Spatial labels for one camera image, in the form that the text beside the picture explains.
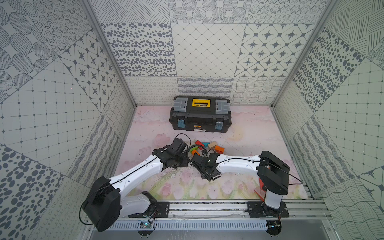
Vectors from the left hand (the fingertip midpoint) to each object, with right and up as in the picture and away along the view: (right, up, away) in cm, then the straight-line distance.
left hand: (190, 162), depth 81 cm
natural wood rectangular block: (+13, +7, +15) cm, 22 cm away
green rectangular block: (+2, +6, +12) cm, 14 cm away
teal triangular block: (+9, +8, +15) cm, 19 cm away
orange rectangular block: (+18, +4, +15) cm, 24 cm away
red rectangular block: (+4, +8, +17) cm, 19 cm away
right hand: (+11, -7, +4) cm, 14 cm away
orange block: (+1, +3, +12) cm, 13 cm away
